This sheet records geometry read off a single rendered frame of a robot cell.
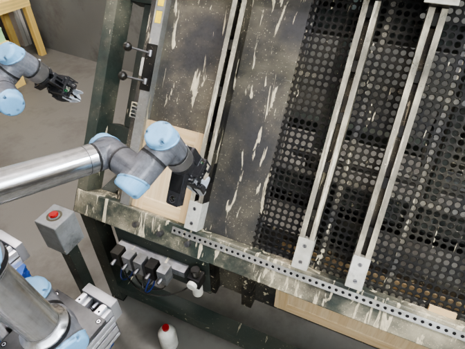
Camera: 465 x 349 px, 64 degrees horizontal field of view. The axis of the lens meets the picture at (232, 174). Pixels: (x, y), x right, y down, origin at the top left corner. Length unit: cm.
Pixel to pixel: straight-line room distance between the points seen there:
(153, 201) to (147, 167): 85
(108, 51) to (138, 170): 103
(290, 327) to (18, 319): 175
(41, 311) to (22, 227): 232
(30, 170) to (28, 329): 35
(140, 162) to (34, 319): 41
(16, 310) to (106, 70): 121
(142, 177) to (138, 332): 165
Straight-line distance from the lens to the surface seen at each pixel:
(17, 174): 91
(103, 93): 185
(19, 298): 90
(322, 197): 141
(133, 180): 89
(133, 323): 247
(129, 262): 177
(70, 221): 182
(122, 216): 181
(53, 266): 289
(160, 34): 173
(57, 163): 93
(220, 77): 152
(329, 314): 206
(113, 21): 186
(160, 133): 89
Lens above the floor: 213
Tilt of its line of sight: 41 degrees down
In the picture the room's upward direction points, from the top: straight up
